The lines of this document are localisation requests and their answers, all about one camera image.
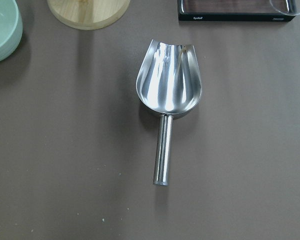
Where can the steel ice scoop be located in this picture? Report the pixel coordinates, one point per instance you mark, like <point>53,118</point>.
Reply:
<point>169,85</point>

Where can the black rectangular tray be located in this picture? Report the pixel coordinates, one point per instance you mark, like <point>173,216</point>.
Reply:
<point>229,10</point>

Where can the wooden mug tree stand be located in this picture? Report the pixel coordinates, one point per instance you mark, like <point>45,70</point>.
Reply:
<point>88,14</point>

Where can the mint green bowl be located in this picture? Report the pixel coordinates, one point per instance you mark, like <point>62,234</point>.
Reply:
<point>11,27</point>

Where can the clear glass in tray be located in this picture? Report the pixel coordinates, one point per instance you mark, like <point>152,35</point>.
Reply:
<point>286,7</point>

